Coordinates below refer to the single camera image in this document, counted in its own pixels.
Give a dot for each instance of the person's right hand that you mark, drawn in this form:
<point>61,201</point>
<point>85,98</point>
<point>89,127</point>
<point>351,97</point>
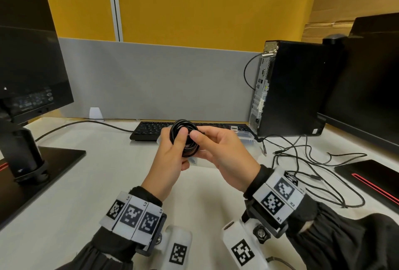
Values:
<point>230,157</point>

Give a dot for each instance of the person's left hand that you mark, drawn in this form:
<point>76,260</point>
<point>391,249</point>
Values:
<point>165,166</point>

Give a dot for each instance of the clear plastic compartment box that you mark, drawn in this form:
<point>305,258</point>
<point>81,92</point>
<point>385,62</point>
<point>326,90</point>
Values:
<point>246,137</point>

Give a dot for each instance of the person's left forearm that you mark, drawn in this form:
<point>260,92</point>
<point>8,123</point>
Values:
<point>103,254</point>

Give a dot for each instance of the person's right forearm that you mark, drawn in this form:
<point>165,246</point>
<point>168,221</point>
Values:
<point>343,241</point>

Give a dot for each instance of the black keyboard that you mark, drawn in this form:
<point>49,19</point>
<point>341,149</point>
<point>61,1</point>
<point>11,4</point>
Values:
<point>146,129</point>

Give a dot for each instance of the right wrist marker band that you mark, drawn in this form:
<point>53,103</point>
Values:
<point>277,195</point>

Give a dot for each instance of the wrist marker band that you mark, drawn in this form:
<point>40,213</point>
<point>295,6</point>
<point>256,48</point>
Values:
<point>277,195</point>
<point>131,216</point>

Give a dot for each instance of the left wrist marker band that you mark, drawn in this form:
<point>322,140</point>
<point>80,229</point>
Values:
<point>131,216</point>

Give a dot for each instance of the grey desk partition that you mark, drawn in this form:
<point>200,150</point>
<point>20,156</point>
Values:
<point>156,82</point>

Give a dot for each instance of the black desktop computer tower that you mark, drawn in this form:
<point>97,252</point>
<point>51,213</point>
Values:
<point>299,92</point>

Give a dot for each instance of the yellow partition panel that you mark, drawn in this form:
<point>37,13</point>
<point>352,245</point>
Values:
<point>218,7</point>

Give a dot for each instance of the wide black monitor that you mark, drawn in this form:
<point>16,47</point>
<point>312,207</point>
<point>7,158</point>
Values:
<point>371,92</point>

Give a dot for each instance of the grey webcam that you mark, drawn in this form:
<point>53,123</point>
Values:
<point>334,39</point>

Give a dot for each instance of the black monitor with square stand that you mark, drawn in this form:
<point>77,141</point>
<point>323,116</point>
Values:
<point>31,60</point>

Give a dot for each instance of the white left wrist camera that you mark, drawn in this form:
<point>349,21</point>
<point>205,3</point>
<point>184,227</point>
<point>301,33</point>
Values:
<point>176,248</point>

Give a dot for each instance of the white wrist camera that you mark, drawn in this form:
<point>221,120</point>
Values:
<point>240,248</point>
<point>176,248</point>

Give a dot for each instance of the small white plastic bracket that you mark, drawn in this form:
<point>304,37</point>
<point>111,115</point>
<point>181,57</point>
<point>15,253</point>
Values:
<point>96,113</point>

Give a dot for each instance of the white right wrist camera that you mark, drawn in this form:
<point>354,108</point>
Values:
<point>240,248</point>

